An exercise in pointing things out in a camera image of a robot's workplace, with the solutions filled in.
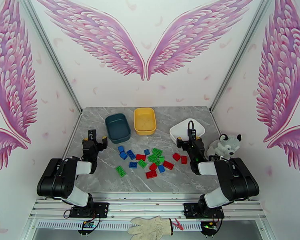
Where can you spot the small blue lego brick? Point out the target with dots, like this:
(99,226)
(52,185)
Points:
(120,148)
(146,152)

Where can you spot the green lego brick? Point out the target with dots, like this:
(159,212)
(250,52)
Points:
(142,163)
(157,151)
(161,159)
(120,171)
(152,157)
(156,162)

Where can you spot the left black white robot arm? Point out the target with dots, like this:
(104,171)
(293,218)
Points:
(57,179)

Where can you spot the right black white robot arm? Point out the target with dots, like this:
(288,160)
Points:
(235,181)

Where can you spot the white plastic container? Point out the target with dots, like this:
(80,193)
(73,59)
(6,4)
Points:
(180,129)

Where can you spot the teal plastic container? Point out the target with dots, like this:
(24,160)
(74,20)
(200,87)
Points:
(117,128)

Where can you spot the grey white husky plush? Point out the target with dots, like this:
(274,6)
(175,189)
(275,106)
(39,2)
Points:
(227,146)

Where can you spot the yellow plastic container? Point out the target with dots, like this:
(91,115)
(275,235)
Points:
(145,121)

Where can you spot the right green circuit board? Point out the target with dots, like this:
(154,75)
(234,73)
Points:
(208,225)

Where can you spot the green circuit board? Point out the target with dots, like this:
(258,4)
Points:
(208,225)
(88,224)

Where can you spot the red crocodile clip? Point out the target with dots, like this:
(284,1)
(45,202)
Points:
(177,224)

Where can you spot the left green circuit board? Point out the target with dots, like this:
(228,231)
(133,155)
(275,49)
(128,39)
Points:
(88,224)

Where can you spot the white knitted work glove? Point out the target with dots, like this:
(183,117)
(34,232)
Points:
(151,225)

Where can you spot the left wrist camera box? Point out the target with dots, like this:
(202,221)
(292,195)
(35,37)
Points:
(92,134)

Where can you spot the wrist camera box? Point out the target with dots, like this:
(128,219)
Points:
(92,134)
(192,133)

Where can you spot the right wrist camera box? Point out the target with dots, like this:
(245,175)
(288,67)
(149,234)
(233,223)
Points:
(192,133)

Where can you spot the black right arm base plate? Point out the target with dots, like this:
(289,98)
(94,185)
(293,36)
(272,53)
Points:
(190,210)

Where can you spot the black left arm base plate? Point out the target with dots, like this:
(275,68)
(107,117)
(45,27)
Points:
(102,209)

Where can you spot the aluminium mounting rail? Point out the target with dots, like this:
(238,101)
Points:
(145,206)

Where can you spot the aluminium frame post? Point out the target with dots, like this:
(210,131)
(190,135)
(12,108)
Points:
(242,51)
(50,51)

